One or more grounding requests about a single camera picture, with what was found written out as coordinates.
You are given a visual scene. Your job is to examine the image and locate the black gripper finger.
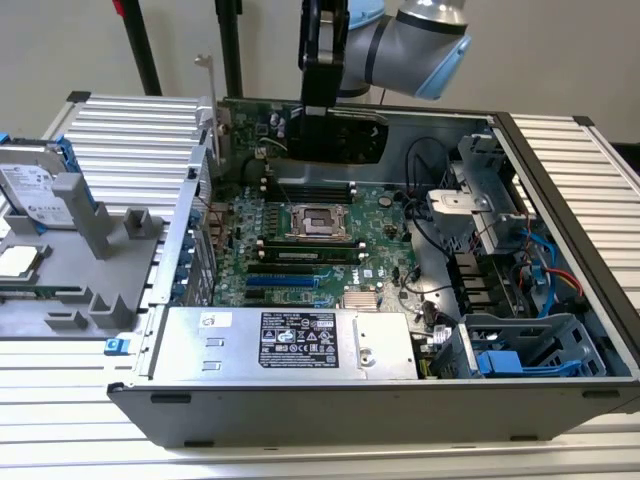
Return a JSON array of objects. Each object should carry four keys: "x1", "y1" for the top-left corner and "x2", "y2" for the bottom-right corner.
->
[{"x1": 298, "y1": 0, "x2": 350, "y2": 117}]

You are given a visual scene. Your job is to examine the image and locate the green graphics card black shroud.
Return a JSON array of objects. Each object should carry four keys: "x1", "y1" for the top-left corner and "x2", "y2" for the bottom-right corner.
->
[{"x1": 194, "y1": 52, "x2": 390, "y2": 169}]

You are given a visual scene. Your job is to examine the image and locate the black RAM slot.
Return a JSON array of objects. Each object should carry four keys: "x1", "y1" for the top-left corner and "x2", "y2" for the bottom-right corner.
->
[
  {"x1": 257, "y1": 238, "x2": 366, "y2": 246},
  {"x1": 267, "y1": 192, "x2": 357, "y2": 200},
  {"x1": 267, "y1": 197, "x2": 357, "y2": 205},
  {"x1": 267, "y1": 186, "x2": 357, "y2": 194},
  {"x1": 267, "y1": 181, "x2": 357, "y2": 189},
  {"x1": 257, "y1": 243, "x2": 366, "y2": 252},
  {"x1": 257, "y1": 261, "x2": 367, "y2": 268}
]

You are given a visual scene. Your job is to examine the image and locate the CPU socket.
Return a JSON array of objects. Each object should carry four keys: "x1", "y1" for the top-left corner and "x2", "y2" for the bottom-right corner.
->
[{"x1": 287, "y1": 202, "x2": 351, "y2": 242}]

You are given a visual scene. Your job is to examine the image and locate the green motherboard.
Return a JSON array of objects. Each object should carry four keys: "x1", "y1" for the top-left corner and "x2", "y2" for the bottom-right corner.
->
[{"x1": 207, "y1": 177, "x2": 424, "y2": 311}]

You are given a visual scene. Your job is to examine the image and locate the RAM stick with white label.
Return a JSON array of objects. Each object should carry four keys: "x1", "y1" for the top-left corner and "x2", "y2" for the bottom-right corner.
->
[{"x1": 260, "y1": 249, "x2": 363, "y2": 265}]

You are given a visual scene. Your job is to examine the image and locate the black stand pole red clamp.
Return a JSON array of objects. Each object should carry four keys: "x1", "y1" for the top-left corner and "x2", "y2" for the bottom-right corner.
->
[{"x1": 110, "y1": 0, "x2": 164, "y2": 97}]

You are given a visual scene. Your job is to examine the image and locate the grey metal drive cage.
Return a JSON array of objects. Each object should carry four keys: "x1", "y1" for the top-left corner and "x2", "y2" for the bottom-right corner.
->
[{"x1": 427, "y1": 132, "x2": 539, "y2": 254}]

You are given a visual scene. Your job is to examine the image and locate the long black expansion slot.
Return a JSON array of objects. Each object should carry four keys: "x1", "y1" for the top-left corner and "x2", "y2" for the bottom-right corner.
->
[{"x1": 246, "y1": 263, "x2": 322, "y2": 276}]

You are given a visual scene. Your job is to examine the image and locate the blue expansion slot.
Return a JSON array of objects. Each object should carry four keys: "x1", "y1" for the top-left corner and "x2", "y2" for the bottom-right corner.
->
[{"x1": 243, "y1": 275, "x2": 322, "y2": 290}]

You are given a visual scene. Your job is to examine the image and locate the finned chipset heatsink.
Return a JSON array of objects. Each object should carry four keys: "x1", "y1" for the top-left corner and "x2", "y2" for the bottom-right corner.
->
[{"x1": 342, "y1": 290, "x2": 382, "y2": 312}]

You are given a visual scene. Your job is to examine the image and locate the silver power supply unit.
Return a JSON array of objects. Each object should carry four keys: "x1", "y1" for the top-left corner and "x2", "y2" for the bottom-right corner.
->
[{"x1": 148, "y1": 305, "x2": 419, "y2": 382}]

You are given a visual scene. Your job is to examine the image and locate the hard disk in blue carrier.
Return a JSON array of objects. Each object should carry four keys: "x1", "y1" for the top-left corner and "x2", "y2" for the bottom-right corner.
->
[{"x1": 0, "y1": 130, "x2": 96, "y2": 232}]

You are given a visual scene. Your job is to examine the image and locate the grey plastic parts rack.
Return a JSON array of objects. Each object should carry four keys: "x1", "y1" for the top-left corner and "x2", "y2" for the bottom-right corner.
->
[{"x1": 0, "y1": 172, "x2": 169, "y2": 342}]

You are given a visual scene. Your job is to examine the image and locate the blue-grey disk bay cage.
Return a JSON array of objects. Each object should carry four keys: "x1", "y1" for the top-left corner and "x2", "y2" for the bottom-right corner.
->
[{"x1": 432, "y1": 312, "x2": 609, "y2": 381}]

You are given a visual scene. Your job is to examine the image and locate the blue empty disk carrier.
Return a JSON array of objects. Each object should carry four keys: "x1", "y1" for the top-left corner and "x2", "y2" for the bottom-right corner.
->
[{"x1": 474, "y1": 349, "x2": 589, "y2": 380}]

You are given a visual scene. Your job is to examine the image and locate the open grey PC case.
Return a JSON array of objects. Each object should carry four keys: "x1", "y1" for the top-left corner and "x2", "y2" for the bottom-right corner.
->
[{"x1": 107, "y1": 92, "x2": 640, "y2": 449}]

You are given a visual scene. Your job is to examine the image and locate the bare green RAM stick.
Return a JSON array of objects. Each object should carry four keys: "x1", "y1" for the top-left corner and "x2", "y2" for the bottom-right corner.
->
[{"x1": 0, "y1": 284, "x2": 84, "y2": 297}]

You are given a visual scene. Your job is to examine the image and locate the silver CPU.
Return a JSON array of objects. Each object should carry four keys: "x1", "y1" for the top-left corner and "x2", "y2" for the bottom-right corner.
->
[{"x1": 0, "y1": 244, "x2": 40, "y2": 279}]

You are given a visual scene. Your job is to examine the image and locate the black looped wire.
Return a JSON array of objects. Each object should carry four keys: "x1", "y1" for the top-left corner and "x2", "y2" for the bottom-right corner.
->
[{"x1": 404, "y1": 136, "x2": 451, "y2": 201}]

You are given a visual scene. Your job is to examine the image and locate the blue flat wire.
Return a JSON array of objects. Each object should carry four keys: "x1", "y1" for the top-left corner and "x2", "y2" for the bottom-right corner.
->
[{"x1": 518, "y1": 226, "x2": 561, "y2": 322}]

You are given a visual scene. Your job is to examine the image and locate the red wire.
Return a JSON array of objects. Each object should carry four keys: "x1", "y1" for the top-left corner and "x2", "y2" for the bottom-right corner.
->
[{"x1": 546, "y1": 266, "x2": 586, "y2": 297}]

